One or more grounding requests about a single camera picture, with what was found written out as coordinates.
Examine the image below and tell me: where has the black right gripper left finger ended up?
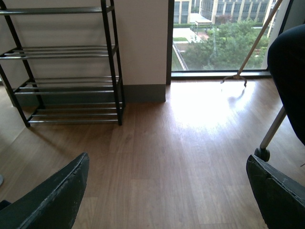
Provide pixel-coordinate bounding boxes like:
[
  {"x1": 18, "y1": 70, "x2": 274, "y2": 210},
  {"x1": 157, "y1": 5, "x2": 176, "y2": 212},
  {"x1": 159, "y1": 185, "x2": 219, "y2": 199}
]
[{"x1": 0, "y1": 153, "x2": 89, "y2": 229}]

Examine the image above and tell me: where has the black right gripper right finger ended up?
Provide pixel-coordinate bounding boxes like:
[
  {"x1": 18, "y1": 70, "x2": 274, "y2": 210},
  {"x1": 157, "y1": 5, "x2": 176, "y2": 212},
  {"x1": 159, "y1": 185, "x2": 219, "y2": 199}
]
[{"x1": 246, "y1": 155, "x2": 305, "y2": 229}]

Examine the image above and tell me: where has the black metal shoe rack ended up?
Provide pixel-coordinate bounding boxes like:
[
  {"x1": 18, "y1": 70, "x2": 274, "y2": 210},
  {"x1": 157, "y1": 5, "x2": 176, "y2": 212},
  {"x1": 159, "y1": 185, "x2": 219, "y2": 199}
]
[{"x1": 0, "y1": 0, "x2": 125, "y2": 127}]

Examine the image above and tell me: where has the long reacher grabber tool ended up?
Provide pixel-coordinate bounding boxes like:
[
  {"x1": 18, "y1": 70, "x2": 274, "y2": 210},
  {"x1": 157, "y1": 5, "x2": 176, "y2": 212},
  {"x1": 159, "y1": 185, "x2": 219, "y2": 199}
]
[{"x1": 220, "y1": 0, "x2": 283, "y2": 87}]

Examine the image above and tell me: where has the dark chair with metal leg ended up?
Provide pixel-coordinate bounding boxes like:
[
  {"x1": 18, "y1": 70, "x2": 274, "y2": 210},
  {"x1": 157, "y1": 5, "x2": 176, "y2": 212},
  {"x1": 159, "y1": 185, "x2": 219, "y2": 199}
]
[{"x1": 254, "y1": 24, "x2": 305, "y2": 163}]

